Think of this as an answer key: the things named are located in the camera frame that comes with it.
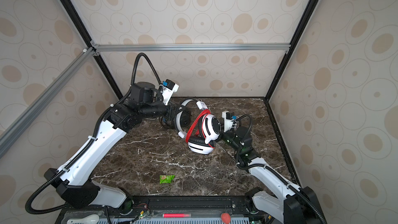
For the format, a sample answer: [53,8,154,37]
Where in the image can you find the red headphone cable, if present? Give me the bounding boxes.
[186,108,218,148]

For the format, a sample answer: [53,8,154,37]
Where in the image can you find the black blue headphones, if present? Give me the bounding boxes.
[159,105,191,130]

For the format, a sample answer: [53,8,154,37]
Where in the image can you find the back aluminium rail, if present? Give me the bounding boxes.
[93,43,291,52]

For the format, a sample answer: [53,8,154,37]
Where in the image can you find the green snack packet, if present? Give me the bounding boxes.
[160,175,175,184]

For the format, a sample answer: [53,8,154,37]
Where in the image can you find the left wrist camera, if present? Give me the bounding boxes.
[160,79,179,106]

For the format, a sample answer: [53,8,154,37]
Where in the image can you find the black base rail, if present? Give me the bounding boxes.
[56,195,282,224]

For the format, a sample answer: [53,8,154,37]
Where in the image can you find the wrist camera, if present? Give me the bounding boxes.
[222,111,237,132]
[160,79,179,106]

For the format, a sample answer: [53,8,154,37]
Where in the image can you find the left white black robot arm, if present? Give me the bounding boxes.
[25,80,179,215]

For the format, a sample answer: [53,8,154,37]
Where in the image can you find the aluminium rail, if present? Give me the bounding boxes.
[1,47,94,157]
[93,43,291,52]

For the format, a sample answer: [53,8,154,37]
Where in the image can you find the red round object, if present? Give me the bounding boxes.
[220,213,231,224]

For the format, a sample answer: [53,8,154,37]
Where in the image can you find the left aluminium rail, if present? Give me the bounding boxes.
[1,47,94,157]

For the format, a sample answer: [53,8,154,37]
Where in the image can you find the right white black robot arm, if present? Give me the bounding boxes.
[221,127,327,224]

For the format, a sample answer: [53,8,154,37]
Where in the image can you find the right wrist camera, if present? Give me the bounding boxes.
[222,111,237,132]

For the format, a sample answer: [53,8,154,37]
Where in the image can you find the white plastic object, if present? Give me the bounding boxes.
[67,214,100,224]

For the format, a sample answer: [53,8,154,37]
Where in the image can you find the pink marker pen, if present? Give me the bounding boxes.
[163,213,191,218]

